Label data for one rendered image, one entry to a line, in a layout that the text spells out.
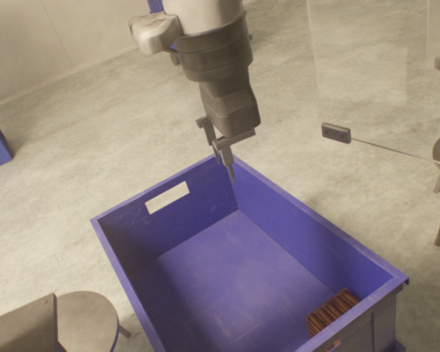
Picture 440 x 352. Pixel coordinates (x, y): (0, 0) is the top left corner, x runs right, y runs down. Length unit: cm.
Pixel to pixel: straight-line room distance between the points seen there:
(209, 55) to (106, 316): 78
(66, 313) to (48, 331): 46
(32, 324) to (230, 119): 44
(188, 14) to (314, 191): 124
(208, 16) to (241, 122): 11
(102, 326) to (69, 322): 10
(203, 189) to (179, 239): 16
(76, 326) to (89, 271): 54
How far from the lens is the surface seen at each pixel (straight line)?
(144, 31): 38
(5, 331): 72
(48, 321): 68
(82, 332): 107
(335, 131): 72
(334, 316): 83
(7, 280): 181
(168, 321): 101
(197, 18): 40
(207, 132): 50
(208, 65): 41
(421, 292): 126
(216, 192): 114
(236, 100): 43
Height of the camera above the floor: 99
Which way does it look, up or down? 35 degrees down
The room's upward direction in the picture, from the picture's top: 18 degrees counter-clockwise
